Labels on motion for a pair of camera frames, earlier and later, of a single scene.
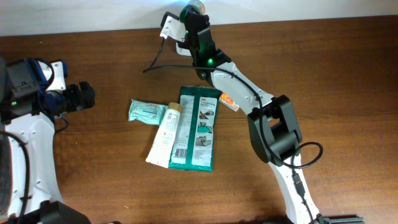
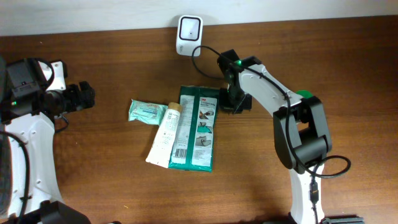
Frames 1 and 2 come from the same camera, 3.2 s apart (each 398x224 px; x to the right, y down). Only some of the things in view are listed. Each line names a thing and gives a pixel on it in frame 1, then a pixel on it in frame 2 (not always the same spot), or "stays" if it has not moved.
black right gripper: (186, 42) → (224, 102)
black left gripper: (76, 95) stays
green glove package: (196, 133) stays
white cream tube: (160, 150) stays
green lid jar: (198, 7) → (305, 93)
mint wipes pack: (147, 111) stays
